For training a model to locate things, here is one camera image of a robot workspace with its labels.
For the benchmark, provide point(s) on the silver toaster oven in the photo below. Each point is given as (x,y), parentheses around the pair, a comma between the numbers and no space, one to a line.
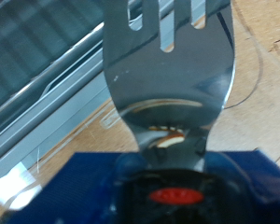
(28,40)

